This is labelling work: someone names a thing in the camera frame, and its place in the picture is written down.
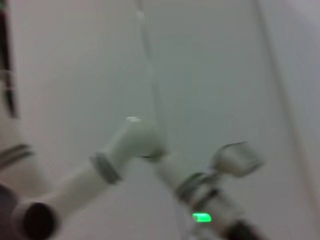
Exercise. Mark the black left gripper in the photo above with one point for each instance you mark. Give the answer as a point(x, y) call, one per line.
point(245, 231)

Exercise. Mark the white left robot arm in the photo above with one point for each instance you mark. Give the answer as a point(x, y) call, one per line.
point(75, 182)

